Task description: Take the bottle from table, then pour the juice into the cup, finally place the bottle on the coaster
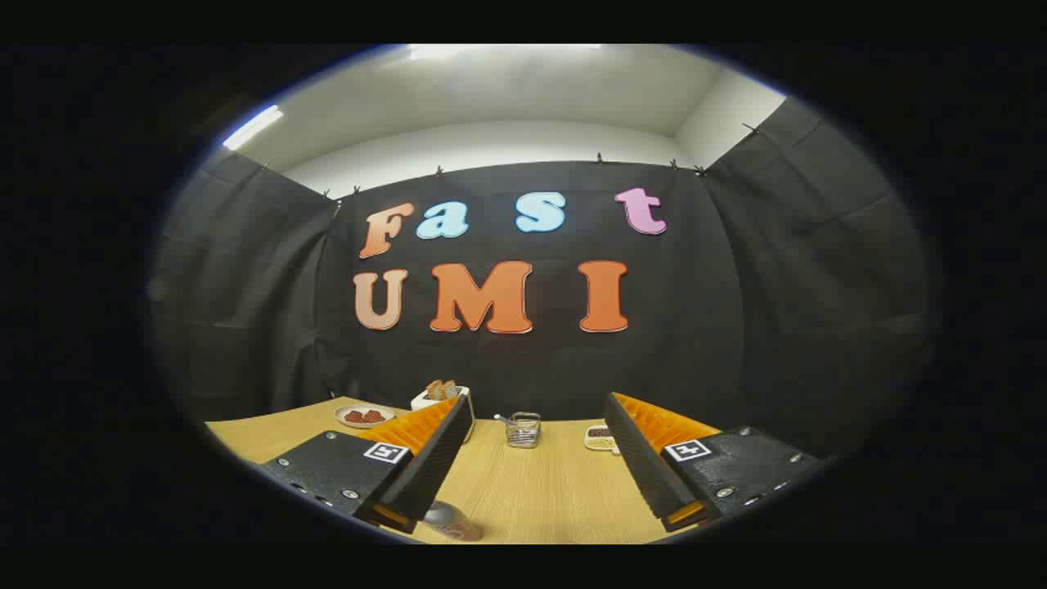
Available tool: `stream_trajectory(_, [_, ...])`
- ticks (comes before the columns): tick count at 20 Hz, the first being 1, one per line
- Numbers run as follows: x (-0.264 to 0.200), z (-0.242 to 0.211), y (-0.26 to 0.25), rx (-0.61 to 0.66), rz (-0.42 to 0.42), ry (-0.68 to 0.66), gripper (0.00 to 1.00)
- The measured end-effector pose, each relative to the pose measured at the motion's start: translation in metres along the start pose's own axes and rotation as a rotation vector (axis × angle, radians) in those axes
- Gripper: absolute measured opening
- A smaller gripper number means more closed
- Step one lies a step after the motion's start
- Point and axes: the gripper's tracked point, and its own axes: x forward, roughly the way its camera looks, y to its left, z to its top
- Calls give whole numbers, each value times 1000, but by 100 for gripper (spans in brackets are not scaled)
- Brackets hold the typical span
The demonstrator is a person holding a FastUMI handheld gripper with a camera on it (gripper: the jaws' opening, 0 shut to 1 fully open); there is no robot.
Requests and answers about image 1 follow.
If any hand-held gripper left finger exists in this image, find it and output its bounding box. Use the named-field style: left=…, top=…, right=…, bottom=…
left=260, top=395, right=476, bottom=534

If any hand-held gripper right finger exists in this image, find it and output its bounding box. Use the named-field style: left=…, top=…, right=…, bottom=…
left=604, top=392, right=821, bottom=533

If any silver juice bottle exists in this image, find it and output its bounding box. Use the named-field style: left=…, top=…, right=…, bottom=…
left=421, top=501, right=484, bottom=542

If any white toaster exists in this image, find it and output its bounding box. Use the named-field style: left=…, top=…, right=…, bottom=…
left=411, top=386, right=476, bottom=443

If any white round plate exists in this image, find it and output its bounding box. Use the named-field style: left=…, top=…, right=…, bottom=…
left=335, top=404, right=397, bottom=429

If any wooden table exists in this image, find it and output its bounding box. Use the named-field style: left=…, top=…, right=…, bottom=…
left=204, top=397, right=721, bottom=545

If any wire basket holder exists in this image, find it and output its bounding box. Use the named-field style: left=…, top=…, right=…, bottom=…
left=505, top=412, right=542, bottom=449

